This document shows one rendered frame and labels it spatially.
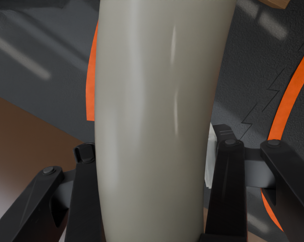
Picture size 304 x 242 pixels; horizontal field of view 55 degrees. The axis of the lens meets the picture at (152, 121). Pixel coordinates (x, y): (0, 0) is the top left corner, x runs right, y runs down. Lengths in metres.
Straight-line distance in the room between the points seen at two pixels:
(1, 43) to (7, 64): 0.08
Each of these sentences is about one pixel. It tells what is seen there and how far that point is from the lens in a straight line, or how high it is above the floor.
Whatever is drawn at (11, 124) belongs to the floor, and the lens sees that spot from 1.34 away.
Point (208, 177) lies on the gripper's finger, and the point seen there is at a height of 0.91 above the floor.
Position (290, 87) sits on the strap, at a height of 0.02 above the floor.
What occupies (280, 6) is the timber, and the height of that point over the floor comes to 0.13.
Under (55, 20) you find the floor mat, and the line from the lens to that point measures 1.12.
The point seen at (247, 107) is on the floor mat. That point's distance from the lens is 1.11.
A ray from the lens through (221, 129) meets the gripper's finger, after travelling 0.17.
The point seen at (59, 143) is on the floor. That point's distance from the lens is 1.28.
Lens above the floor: 1.04
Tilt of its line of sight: 66 degrees down
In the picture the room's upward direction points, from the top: 164 degrees counter-clockwise
